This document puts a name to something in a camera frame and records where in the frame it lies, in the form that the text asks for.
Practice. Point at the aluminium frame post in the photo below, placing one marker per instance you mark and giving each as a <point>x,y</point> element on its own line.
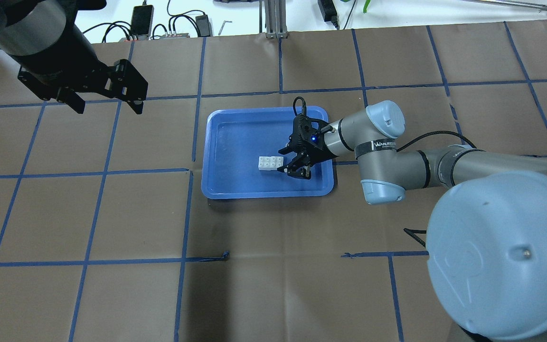
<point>273,18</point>

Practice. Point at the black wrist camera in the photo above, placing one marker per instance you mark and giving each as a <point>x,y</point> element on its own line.
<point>305,129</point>

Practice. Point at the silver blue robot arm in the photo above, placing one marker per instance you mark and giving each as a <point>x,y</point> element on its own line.
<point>486,237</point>

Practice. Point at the white building block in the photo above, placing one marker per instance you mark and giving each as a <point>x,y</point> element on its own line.
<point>270,163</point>

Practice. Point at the black smartphone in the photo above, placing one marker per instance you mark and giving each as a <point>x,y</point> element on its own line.
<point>141,20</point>

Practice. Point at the usb hub with cables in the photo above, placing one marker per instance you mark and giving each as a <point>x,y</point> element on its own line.
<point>166,35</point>

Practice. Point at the black power adapter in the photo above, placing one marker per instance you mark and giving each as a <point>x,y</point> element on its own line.
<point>203,25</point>

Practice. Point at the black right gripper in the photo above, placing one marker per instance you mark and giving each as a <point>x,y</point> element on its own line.
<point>315,151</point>

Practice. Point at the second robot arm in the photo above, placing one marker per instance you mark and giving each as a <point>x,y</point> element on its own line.
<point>56,61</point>

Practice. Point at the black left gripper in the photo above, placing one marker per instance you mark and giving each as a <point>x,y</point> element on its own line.
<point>67,53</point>

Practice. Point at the blue plastic tray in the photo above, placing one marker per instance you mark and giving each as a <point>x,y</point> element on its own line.
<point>235,140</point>

